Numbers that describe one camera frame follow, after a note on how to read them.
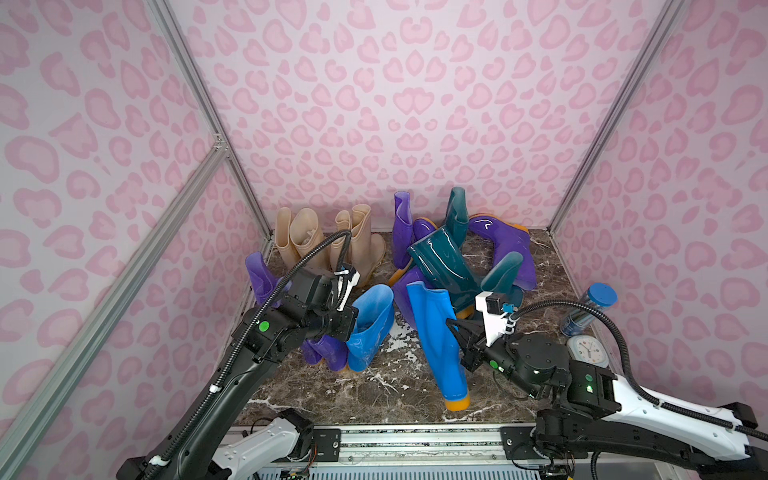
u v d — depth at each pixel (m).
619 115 0.86
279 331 0.42
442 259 0.95
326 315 0.52
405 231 0.88
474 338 0.54
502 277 0.73
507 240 1.12
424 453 0.72
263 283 0.74
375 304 0.75
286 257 0.86
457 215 0.88
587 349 0.86
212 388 0.38
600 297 0.78
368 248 1.01
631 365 0.87
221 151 0.90
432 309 0.62
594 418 0.45
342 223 0.88
